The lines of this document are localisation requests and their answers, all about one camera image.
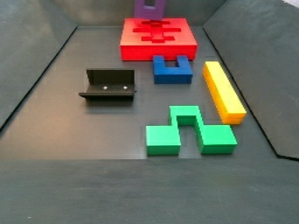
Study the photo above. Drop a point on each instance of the purple U-shaped block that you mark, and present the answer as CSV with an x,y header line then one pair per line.
x,y
150,12

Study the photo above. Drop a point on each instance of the black angled fixture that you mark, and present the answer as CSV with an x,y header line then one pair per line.
x,y
110,84

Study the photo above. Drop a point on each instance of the red slotted board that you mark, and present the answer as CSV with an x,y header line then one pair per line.
x,y
147,38

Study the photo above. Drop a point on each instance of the blue U-shaped block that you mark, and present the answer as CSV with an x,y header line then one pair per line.
x,y
178,74

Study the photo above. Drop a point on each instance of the green zigzag block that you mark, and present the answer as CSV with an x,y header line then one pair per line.
x,y
215,138

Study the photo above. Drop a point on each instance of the yellow long bar block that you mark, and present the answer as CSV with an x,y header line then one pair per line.
x,y
226,99

